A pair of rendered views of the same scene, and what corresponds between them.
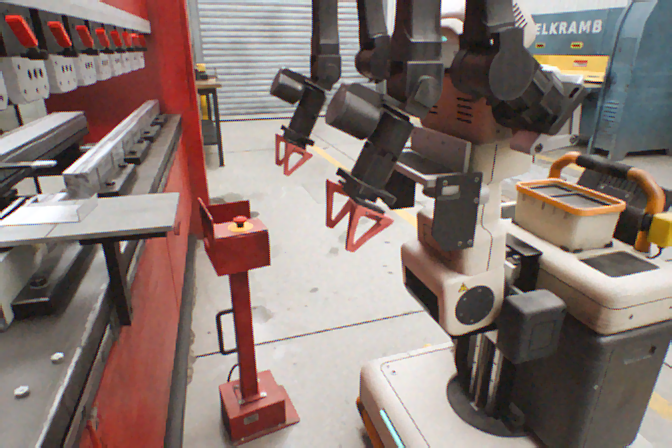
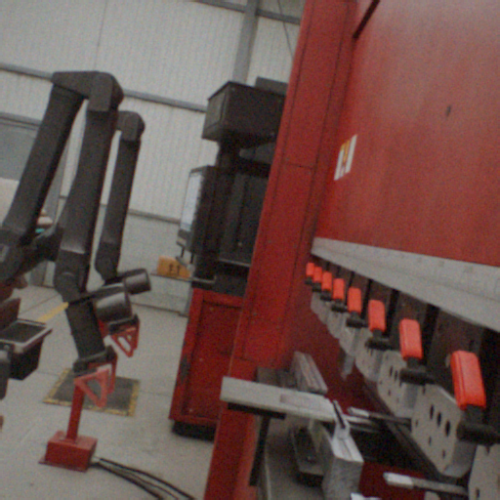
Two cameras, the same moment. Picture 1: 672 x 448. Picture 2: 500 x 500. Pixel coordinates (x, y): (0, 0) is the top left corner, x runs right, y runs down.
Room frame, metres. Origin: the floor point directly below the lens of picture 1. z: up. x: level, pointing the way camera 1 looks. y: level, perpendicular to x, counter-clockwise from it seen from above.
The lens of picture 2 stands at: (2.15, 0.65, 1.39)
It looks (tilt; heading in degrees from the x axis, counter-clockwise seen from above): 3 degrees down; 194
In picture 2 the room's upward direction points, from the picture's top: 12 degrees clockwise
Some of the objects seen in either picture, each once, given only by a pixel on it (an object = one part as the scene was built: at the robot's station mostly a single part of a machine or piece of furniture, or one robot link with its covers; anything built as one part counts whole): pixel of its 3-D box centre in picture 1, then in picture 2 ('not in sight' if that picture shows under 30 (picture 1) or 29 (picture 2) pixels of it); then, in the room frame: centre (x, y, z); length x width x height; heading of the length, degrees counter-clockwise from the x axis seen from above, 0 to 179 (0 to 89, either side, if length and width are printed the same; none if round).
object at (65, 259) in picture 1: (61, 265); (304, 452); (0.72, 0.52, 0.89); 0.30 x 0.05 x 0.03; 15
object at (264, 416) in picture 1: (259, 402); not in sight; (1.22, 0.28, 0.06); 0.25 x 0.20 x 0.12; 116
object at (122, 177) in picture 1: (118, 181); not in sight; (1.26, 0.66, 0.89); 0.30 x 0.05 x 0.03; 15
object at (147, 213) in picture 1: (97, 216); (274, 397); (0.70, 0.42, 1.00); 0.26 x 0.18 x 0.01; 105
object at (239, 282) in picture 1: (243, 329); not in sight; (1.20, 0.31, 0.39); 0.05 x 0.05 x 0.54; 26
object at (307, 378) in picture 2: not in sight; (306, 381); (0.13, 0.42, 0.92); 0.50 x 0.06 x 0.10; 15
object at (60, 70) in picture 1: (39, 52); (393, 332); (1.03, 0.66, 1.26); 0.15 x 0.09 x 0.17; 15
